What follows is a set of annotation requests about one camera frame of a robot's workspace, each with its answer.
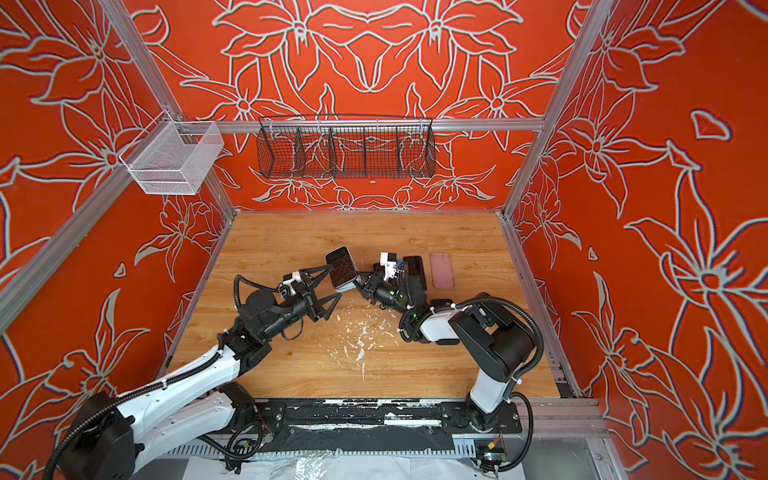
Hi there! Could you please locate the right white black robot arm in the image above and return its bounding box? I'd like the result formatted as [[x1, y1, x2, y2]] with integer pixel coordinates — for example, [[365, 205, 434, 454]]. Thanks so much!
[[354, 272, 544, 423]]

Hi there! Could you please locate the small green circuit board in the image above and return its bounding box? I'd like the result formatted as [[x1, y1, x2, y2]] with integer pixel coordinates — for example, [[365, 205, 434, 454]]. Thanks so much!
[[475, 440, 507, 474]]

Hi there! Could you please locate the black wire basket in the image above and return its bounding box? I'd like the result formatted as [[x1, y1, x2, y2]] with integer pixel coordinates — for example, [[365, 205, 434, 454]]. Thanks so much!
[[256, 116, 437, 180]]

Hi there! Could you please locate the white perforated cable duct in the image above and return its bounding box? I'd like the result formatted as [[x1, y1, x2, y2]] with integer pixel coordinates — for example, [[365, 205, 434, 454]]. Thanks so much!
[[155, 439, 478, 462]]

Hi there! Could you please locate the pink clear phone case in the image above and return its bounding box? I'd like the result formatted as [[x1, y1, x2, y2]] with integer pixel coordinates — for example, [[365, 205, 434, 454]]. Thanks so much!
[[430, 252, 455, 290]]

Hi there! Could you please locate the black phone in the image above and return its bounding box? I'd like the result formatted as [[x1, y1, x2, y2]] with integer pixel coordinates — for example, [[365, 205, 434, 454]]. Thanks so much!
[[325, 246, 358, 293]]

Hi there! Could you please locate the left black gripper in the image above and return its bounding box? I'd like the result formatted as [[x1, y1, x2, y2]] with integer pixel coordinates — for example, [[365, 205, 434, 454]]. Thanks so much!
[[264, 265, 341, 342]]

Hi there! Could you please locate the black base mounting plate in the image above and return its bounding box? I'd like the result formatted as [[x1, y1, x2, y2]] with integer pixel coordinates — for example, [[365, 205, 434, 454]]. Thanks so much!
[[238, 398, 524, 457]]

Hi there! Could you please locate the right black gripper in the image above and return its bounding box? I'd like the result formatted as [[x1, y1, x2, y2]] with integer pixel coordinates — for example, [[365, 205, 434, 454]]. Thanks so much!
[[345, 273, 415, 322]]

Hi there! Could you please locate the clear plastic bin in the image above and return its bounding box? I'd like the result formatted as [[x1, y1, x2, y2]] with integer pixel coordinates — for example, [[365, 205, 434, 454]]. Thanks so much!
[[119, 120, 224, 196]]

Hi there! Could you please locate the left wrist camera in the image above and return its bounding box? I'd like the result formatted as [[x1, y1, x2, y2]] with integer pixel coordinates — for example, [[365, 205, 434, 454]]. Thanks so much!
[[277, 271, 307, 300]]

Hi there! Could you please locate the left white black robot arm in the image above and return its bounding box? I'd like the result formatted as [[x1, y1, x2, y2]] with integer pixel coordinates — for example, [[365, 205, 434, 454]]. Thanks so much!
[[43, 266, 341, 479]]

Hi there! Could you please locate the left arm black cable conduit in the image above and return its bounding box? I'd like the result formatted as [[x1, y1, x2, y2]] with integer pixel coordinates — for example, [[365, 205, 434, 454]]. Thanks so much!
[[41, 274, 289, 480]]

